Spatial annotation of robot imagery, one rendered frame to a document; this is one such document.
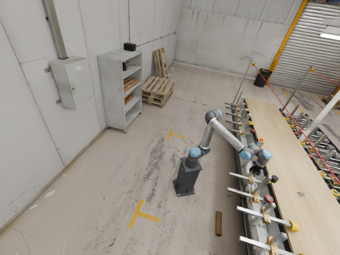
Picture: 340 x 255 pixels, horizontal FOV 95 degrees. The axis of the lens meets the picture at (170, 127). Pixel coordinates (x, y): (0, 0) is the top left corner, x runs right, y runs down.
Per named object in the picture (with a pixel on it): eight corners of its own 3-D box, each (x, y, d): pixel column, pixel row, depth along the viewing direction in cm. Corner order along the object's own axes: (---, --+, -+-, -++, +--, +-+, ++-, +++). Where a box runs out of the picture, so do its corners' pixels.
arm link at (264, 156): (265, 147, 155) (274, 154, 150) (259, 156, 163) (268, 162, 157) (260, 151, 150) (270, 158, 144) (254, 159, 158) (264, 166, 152)
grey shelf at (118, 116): (107, 128, 353) (96, 55, 260) (126, 110, 424) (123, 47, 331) (125, 133, 347) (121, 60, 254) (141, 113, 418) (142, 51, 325)
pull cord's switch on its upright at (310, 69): (280, 115, 362) (312, 67, 295) (278, 112, 373) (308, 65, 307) (283, 116, 361) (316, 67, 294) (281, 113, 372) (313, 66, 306)
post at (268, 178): (247, 202, 178) (268, 177, 149) (247, 199, 181) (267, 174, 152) (250, 203, 178) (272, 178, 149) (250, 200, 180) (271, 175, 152)
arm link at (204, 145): (194, 152, 229) (207, 108, 184) (202, 148, 238) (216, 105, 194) (201, 159, 220) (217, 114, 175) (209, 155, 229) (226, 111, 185)
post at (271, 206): (248, 227, 162) (272, 205, 133) (247, 224, 165) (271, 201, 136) (251, 228, 162) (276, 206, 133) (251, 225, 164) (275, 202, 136)
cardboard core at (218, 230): (216, 232, 205) (216, 210, 229) (214, 235, 210) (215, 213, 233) (222, 235, 204) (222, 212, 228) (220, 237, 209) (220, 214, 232)
